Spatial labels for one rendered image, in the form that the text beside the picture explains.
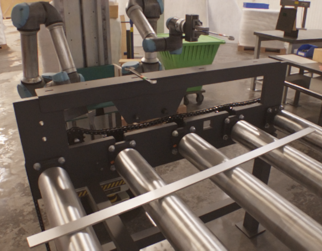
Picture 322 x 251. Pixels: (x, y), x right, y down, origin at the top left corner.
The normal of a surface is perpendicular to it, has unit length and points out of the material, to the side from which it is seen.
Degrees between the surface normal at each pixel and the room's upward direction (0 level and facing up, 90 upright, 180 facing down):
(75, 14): 90
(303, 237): 48
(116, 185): 90
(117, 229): 0
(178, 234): 53
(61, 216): 20
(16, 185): 0
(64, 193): 14
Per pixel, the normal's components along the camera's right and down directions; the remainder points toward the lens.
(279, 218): -0.69, -0.38
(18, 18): -0.56, 0.22
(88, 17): 0.50, 0.38
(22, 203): 0.01, -0.90
